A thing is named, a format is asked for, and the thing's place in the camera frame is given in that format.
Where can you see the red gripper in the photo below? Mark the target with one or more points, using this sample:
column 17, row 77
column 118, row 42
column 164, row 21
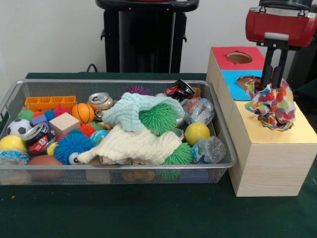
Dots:
column 275, row 23

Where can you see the knotted colourful fleece cloth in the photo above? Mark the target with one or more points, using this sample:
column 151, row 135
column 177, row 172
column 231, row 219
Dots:
column 267, row 99

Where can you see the green spiky ball with eyes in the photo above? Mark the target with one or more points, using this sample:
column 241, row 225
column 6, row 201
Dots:
column 156, row 119

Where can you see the mint waffle cloth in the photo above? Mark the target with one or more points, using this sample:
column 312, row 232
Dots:
column 126, row 109

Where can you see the cream waffle cloth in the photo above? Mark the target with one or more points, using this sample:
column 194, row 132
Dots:
column 138, row 146

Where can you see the wooden box with three holes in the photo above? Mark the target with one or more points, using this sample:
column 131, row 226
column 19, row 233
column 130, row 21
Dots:
column 272, row 163

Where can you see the clear mesh bin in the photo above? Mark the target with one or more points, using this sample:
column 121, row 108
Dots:
column 74, row 177

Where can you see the dark green table cloth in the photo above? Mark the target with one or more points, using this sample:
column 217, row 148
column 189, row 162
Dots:
column 148, row 213
column 308, row 96

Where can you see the yellow ball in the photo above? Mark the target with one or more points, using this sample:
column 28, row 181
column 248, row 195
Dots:
column 196, row 134

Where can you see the small orange basketball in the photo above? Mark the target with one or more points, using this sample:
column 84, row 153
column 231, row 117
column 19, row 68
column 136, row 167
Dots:
column 83, row 112

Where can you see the blue spiky ball with eyes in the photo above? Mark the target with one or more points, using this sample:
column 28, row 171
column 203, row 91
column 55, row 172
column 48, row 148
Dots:
column 71, row 147

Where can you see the plain wooden cube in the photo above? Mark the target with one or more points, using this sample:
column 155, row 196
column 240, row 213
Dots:
column 64, row 124

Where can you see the orange plastic tray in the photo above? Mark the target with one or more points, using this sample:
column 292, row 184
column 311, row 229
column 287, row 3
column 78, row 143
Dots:
column 49, row 102

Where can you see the black and red drink can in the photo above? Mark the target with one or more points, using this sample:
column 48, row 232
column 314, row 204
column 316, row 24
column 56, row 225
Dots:
column 37, row 142

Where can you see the black and white soccer ball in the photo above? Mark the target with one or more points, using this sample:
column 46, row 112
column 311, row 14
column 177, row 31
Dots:
column 18, row 127

